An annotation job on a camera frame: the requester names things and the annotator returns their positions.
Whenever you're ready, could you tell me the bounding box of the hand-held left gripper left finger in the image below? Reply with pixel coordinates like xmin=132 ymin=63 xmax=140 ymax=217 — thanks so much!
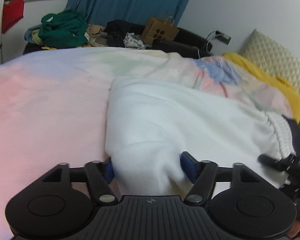
xmin=41 ymin=157 xmax=115 ymax=205

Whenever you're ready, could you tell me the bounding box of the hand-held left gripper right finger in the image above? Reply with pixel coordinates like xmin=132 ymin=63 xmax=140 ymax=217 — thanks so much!
xmin=180 ymin=151 xmax=262 ymax=205

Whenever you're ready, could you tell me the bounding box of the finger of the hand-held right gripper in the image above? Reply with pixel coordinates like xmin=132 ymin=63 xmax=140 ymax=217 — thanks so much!
xmin=257 ymin=154 xmax=293 ymax=172

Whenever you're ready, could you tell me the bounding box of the white knit garment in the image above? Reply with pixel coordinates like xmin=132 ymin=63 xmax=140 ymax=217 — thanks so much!
xmin=105 ymin=76 xmax=297 ymax=198

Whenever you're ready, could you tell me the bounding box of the dark clothes pile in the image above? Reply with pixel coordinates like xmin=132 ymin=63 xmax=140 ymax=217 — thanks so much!
xmin=104 ymin=19 xmax=147 ymax=48

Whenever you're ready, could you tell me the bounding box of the person's right hand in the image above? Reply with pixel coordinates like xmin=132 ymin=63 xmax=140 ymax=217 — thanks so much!
xmin=289 ymin=209 xmax=300 ymax=239

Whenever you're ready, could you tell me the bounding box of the yellow cloth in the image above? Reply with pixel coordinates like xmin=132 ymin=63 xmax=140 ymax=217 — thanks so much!
xmin=222 ymin=52 xmax=300 ymax=124

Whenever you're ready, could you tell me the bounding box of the pastel tie-dye blanket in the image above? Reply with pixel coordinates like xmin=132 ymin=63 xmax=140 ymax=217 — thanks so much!
xmin=0 ymin=47 xmax=300 ymax=239

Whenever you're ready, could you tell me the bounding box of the cream quilted pillow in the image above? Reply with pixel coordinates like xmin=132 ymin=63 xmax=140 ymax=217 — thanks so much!
xmin=240 ymin=29 xmax=300 ymax=102

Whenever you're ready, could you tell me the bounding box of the white patterned cloth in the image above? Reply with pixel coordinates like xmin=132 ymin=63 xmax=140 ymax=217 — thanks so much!
xmin=124 ymin=32 xmax=146 ymax=50

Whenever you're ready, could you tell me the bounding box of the beige garment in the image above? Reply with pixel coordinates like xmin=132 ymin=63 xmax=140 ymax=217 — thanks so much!
xmin=86 ymin=24 xmax=108 ymax=47

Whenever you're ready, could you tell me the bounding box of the brown paper bag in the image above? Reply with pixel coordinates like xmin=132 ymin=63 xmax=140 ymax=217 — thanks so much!
xmin=141 ymin=12 xmax=180 ymax=42

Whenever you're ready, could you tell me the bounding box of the green garment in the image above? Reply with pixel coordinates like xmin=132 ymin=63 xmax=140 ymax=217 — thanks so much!
xmin=38 ymin=10 xmax=90 ymax=48

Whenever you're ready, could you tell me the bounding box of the light blue cloth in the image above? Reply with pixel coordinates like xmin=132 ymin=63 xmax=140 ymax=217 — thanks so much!
xmin=24 ymin=26 xmax=42 ymax=44

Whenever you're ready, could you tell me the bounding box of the blue curtain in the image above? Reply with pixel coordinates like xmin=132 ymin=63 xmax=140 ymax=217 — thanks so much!
xmin=64 ymin=0 xmax=198 ymax=29

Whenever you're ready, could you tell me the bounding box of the red garment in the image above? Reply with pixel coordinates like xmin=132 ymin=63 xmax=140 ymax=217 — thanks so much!
xmin=0 ymin=0 xmax=25 ymax=35

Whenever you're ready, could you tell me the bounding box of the white cable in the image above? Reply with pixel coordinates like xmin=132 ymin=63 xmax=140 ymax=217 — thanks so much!
xmin=197 ymin=31 xmax=218 ymax=58

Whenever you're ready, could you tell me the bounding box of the wall outlet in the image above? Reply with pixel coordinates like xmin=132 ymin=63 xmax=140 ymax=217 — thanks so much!
xmin=214 ymin=30 xmax=232 ymax=45

